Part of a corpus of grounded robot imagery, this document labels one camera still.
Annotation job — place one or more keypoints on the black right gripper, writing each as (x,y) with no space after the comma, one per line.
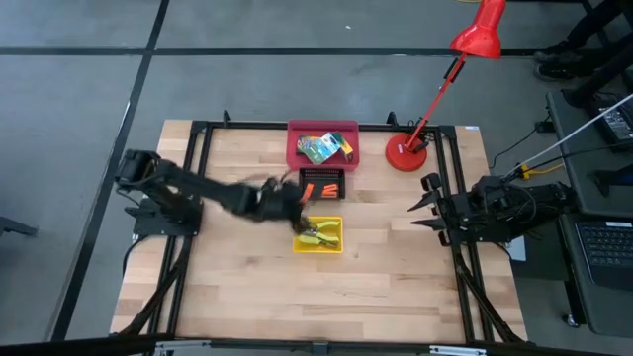
(457,215)

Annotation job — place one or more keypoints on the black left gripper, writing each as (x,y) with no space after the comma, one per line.
(277,200)

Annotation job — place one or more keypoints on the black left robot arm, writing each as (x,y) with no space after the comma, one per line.
(198,185)

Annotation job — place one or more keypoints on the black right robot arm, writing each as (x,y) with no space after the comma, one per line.
(519,207)

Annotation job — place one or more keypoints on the black plastic basket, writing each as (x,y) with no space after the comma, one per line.
(321,197)

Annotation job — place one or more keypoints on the red plastic basket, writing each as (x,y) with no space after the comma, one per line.
(294,163)

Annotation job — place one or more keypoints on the yellow plastic basket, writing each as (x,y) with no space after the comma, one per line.
(306,249)

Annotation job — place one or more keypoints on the white paper sheet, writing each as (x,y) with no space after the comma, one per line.
(518,251)

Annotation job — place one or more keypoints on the dark grey desk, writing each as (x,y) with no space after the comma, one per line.
(569,123)

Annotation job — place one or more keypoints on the white rod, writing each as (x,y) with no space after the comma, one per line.
(583,127)

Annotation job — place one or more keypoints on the desk caster wheel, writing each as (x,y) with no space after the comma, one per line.
(571,320)

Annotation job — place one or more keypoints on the red desk lamp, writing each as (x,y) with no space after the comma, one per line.
(475,37)

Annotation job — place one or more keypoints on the large black laptop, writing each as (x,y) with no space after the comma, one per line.
(608,247)

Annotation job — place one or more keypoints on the black object on desk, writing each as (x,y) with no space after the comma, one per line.
(613,179)

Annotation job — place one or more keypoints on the person's shoe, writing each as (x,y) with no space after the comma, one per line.
(556,50)
(556,74)

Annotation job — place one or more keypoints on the small black laptop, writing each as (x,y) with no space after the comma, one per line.
(620,123)

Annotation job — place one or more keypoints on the person's leg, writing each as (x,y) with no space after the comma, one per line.
(603,69)
(593,21)

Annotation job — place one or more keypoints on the black front crossbar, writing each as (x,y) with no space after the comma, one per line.
(74,344)

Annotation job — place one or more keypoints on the black chair base leg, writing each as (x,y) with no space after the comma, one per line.
(15,226)

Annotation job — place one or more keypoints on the black aluminium table frame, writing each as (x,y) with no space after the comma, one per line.
(247,125)

